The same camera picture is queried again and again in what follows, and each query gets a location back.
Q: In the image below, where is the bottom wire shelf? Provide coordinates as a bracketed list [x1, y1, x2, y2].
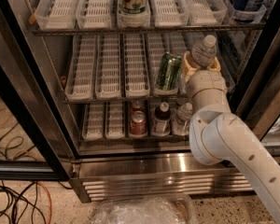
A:
[79, 135, 189, 143]

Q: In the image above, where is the top wire shelf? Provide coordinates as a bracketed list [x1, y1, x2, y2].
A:
[31, 23, 265, 36]

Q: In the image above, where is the dark juice bottle white cap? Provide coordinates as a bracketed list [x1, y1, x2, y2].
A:
[152, 102, 171, 136]

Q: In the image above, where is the stainless steel fridge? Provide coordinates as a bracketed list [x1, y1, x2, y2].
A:
[0, 0, 280, 203]

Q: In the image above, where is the green soda can middle shelf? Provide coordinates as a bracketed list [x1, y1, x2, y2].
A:
[156, 52, 182, 91]

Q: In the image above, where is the large soda bottle top shelf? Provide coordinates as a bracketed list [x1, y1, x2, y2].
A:
[117, 0, 150, 28]

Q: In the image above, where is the clear plastic bin with bags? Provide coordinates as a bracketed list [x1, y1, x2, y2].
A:
[91, 194, 199, 224]

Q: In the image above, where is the red soda can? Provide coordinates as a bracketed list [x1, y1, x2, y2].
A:
[130, 100, 146, 113]
[130, 111, 147, 137]

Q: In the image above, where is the right glass fridge door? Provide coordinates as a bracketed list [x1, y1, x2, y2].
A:
[230, 0, 280, 139]

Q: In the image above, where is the black cable bundle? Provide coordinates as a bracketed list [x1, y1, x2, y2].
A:
[0, 121, 73, 224]

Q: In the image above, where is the wire shelf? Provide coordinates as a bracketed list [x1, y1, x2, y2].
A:
[63, 93, 188, 105]
[31, 23, 265, 36]
[79, 135, 189, 143]

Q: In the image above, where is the red soda can front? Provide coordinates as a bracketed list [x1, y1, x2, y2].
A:
[130, 111, 147, 137]

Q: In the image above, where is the middle wire shelf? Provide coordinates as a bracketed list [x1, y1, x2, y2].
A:
[63, 93, 188, 105]

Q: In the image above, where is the glass fridge door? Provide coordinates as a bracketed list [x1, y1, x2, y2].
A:
[0, 0, 77, 181]
[230, 0, 280, 139]

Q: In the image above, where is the clear water bottle shelf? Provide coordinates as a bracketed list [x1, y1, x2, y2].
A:
[173, 103, 192, 136]
[191, 35, 217, 68]

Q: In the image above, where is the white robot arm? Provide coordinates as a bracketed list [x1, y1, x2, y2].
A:
[182, 51, 280, 224]

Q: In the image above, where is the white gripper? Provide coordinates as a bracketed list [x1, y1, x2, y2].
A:
[182, 51, 231, 113]

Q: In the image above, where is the left glass fridge door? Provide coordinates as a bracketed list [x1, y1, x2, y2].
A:
[0, 0, 77, 181]

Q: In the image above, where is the red soda can rear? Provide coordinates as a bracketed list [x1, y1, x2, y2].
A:
[130, 100, 146, 113]

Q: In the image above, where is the clear water bottle bottom shelf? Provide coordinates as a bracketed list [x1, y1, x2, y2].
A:
[173, 103, 192, 136]

